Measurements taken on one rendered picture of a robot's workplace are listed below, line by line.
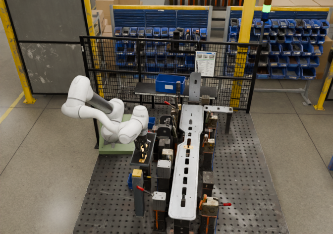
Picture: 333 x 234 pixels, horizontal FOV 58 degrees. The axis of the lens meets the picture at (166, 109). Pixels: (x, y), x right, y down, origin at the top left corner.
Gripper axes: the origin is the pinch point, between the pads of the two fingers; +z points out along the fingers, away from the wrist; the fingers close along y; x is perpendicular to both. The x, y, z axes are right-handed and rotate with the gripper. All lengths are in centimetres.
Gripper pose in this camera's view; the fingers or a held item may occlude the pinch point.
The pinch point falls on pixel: (142, 154)
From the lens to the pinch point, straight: 223.3
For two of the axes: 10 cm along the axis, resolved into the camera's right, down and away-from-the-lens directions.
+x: 2.5, -5.4, 8.0
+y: 9.7, 1.4, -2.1
